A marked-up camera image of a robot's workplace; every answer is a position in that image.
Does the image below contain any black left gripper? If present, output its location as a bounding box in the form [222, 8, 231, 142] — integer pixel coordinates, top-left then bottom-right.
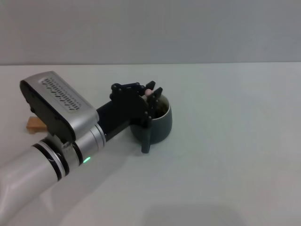
[96, 81, 163, 142]

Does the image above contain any pink handled metal spoon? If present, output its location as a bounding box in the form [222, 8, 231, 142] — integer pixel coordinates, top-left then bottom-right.
[144, 89, 154, 104]

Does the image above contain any grey-green ceramic cup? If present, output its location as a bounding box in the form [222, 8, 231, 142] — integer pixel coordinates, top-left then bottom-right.
[130, 95, 173, 154]

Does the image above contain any light wooden block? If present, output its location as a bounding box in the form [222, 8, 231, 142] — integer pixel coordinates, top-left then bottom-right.
[25, 117, 48, 135]

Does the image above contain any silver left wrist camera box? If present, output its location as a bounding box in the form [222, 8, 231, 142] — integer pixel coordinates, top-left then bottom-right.
[20, 71, 99, 142]

